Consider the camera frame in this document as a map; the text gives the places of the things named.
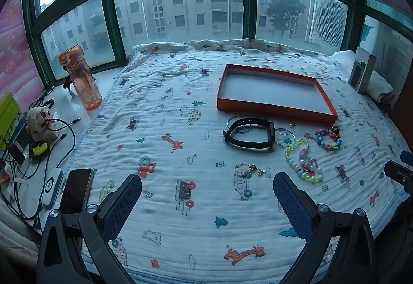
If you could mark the black smart band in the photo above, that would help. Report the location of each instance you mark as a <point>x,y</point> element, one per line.
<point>269,134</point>

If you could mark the white air conditioner unit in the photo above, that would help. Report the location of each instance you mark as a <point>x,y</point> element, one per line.
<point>327,21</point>

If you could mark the green window frame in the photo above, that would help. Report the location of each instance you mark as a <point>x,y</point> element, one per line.
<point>249,3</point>

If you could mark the white plush toy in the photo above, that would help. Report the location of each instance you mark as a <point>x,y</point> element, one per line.
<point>38,121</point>

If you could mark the white power bank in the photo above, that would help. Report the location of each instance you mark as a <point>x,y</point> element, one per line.
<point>51,187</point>

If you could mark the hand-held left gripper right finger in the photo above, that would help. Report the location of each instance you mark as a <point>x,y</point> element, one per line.
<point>292,203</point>

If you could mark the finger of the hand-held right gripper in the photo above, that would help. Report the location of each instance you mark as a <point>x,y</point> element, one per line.
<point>400,174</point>
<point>407,156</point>

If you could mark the green patterned box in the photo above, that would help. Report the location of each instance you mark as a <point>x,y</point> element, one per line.
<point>9,116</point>

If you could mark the tree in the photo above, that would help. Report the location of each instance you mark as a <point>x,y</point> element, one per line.
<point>285,10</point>

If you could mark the yellow and black gadget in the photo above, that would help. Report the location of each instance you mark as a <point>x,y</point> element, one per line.
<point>39,149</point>

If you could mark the orange shallow box tray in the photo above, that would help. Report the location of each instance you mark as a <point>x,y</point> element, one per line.
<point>274,92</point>

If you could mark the apartment building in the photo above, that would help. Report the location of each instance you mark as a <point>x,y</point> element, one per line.
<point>193,6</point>

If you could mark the silver hoop earring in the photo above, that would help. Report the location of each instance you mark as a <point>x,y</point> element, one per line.
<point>288,139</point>

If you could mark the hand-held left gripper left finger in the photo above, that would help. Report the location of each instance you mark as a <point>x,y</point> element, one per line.
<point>124,203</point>

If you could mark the rolled white towel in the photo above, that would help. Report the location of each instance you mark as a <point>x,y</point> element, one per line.
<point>380,87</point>

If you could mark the white product box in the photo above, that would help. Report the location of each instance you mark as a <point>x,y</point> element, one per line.
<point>361,71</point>

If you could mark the large silver bangle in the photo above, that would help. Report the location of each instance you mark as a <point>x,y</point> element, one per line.
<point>237,124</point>

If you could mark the orange water bottle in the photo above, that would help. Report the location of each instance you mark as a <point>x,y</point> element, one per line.
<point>84,84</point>

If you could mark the black smartphone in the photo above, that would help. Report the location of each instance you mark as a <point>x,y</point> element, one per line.
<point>75,190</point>

